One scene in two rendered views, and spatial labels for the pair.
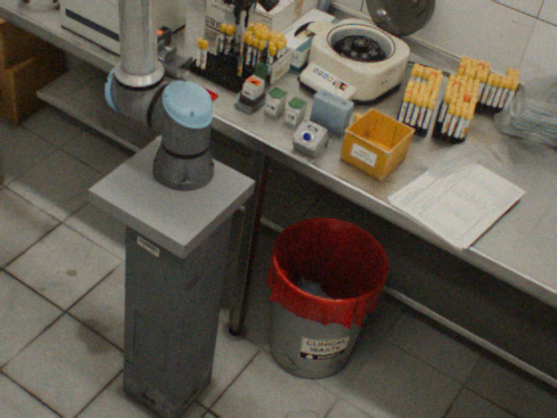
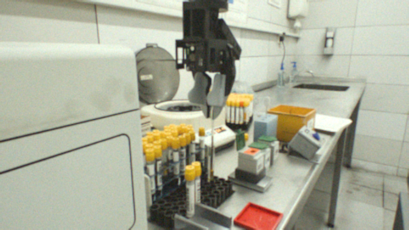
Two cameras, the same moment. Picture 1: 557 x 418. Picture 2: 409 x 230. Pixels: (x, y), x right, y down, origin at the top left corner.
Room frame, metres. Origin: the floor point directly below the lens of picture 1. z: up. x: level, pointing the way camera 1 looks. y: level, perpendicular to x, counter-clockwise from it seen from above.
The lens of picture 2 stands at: (2.03, 0.49, 1.17)
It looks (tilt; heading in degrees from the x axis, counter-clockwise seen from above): 14 degrees down; 272
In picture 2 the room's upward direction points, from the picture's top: straight up
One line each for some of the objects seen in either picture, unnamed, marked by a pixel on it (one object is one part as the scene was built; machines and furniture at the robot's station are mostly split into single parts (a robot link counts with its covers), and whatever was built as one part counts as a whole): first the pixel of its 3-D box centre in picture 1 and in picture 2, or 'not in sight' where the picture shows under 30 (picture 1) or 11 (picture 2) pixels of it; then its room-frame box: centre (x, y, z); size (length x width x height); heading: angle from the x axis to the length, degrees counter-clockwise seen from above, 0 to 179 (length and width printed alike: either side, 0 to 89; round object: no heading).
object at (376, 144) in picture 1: (376, 144); (290, 123); (1.77, -0.39, 0.92); 0.13 x 0.13 x 0.10; 56
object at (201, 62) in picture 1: (222, 59); (194, 178); (2.07, 0.04, 0.93); 0.17 x 0.09 x 0.11; 59
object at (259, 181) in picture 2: (252, 98); (250, 174); (1.95, -0.06, 0.89); 0.09 x 0.05 x 0.04; 148
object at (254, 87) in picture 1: (253, 90); (250, 163); (1.95, -0.06, 0.92); 0.05 x 0.04 x 0.06; 148
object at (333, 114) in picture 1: (330, 113); (265, 133); (1.88, -0.27, 0.92); 0.10 x 0.07 x 0.10; 61
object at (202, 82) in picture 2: (241, 14); (198, 96); (2.07, 0.00, 1.09); 0.06 x 0.03 x 0.09; 59
